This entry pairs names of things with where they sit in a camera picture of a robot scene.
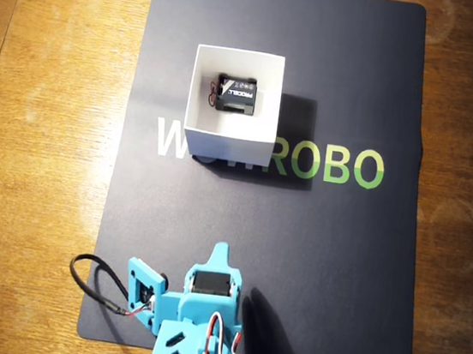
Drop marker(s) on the small black battery pack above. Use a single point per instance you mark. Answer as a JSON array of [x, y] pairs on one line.
[[235, 95]]

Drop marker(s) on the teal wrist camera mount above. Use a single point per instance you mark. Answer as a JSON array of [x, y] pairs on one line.
[[142, 277]]

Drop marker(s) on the teal gripper body with servo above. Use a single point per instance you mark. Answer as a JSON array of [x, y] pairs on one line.
[[208, 307]]

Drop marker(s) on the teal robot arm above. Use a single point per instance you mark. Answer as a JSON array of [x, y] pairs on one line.
[[172, 350]]

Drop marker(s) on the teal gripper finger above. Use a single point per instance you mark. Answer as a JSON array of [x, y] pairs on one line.
[[221, 255]]

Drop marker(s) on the black mat with logo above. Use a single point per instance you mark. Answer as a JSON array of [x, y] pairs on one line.
[[255, 231]]

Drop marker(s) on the white open cardboard box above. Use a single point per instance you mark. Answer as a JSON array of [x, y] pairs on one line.
[[227, 145]]

